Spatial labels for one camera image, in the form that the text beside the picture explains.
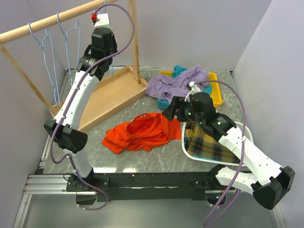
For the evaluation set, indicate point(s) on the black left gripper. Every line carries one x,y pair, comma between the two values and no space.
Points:
113,42

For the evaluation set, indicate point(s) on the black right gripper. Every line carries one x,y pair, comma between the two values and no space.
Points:
178,103

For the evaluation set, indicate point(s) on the orange t shirt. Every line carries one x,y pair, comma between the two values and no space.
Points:
144,132

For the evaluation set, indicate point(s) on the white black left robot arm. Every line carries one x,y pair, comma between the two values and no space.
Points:
91,68

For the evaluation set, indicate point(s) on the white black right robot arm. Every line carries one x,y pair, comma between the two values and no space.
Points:
268,181

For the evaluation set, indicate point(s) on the purple t shirt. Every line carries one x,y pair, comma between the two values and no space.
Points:
165,87

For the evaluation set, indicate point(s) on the yellow plaid shirt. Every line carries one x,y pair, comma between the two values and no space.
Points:
209,147

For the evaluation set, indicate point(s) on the teal t shirt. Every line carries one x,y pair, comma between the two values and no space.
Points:
177,70

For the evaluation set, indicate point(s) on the yellow plastic tray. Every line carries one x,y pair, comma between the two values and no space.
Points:
215,94

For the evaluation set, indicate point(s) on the wooden clothes rack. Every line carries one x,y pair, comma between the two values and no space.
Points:
112,94

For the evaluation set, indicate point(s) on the white perforated plastic basket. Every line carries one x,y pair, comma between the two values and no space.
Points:
185,147

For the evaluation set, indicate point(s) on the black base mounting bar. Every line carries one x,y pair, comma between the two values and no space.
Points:
147,186

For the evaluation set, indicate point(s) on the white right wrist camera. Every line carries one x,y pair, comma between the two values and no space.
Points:
193,90

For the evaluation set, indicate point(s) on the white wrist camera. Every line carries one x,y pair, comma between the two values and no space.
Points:
101,20
193,90

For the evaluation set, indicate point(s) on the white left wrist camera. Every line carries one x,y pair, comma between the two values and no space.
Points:
101,20

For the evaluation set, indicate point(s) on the aluminium rail frame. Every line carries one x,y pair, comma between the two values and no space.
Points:
47,204

